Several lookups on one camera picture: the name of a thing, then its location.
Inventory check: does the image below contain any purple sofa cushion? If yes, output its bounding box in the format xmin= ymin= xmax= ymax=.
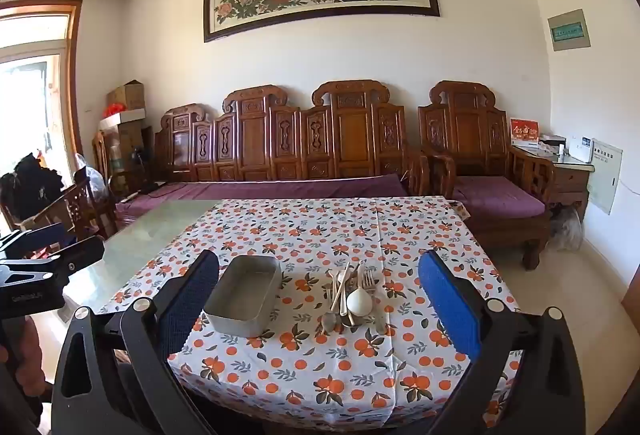
xmin=116 ymin=174 xmax=411 ymax=219

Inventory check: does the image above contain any carved wooden sofa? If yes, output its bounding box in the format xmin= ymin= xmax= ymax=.
xmin=115 ymin=80 xmax=432 ymax=236

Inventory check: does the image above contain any clear plastic bag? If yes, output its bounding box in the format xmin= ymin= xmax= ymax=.
xmin=75 ymin=153 xmax=109 ymax=200

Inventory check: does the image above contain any wooden dining chair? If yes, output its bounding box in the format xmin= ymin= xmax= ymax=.
xmin=30 ymin=179 xmax=119 ymax=243

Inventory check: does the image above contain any white distribution box cover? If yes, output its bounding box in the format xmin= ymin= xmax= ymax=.
xmin=587 ymin=138 xmax=624 ymax=216

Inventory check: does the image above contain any metal spoon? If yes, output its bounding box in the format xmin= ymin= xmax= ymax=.
xmin=321 ymin=282 xmax=339 ymax=334

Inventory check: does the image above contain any white tabletop device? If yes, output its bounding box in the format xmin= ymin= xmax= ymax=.
xmin=567 ymin=135 xmax=594 ymax=163

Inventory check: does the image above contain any black clothing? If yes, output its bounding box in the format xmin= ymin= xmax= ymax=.
xmin=0 ymin=154 xmax=64 ymax=222

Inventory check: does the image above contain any purple armchair cushion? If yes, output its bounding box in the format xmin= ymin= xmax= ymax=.
xmin=452 ymin=175 xmax=547 ymax=219

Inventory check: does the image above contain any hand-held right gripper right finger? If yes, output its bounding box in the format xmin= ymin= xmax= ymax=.
xmin=418 ymin=251 xmax=586 ymax=435

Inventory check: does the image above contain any wooden side table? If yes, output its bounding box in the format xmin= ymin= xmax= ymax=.
xmin=510 ymin=142 xmax=596 ymax=222

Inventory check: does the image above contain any carved wooden armchair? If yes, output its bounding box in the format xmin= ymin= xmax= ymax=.
xmin=417 ymin=81 xmax=558 ymax=271

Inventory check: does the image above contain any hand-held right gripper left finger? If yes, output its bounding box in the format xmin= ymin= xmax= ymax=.
xmin=50 ymin=250 xmax=221 ymax=435

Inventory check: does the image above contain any red desk calendar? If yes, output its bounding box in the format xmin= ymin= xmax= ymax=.
xmin=510 ymin=117 xmax=541 ymax=146

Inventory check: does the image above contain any person's left hand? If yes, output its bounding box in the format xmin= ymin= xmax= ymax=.
xmin=0 ymin=315 xmax=53 ymax=416

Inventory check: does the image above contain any black desk lamp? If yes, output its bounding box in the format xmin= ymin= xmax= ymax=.
xmin=132 ymin=147 xmax=152 ymax=194

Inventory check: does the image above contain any large cardboard box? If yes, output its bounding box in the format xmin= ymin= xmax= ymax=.
xmin=99 ymin=121 xmax=153 ymax=176

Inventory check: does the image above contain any wooden door frame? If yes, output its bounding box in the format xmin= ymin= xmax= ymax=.
xmin=0 ymin=0 xmax=84 ymax=156

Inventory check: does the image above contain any grey fluffy bundle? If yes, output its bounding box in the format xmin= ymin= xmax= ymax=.
xmin=547 ymin=205 xmax=584 ymax=252

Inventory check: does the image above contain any white soup spoon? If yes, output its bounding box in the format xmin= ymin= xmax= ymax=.
xmin=346 ymin=261 xmax=374 ymax=317

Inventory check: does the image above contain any rectangular metal tin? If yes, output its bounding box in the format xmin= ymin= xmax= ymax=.
xmin=202 ymin=255 xmax=282 ymax=340

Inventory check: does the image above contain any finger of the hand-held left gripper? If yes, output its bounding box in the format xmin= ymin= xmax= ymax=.
xmin=0 ymin=222 xmax=67 ymax=262
xmin=49 ymin=237 xmax=106 ymax=277

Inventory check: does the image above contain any small cardboard box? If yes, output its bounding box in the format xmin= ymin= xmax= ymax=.
xmin=106 ymin=81 xmax=146 ymax=113

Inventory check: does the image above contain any orange-print tablecloth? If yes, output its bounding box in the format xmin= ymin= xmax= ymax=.
xmin=97 ymin=197 xmax=523 ymax=428

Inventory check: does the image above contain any grey wall panel box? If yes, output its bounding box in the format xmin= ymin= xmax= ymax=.
xmin=547 ymin=9 xmax=592 ymax=52

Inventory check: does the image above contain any white-lidded box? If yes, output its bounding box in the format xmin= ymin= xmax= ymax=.
xmin=99 ymin=109 xmax=147 ymax=132

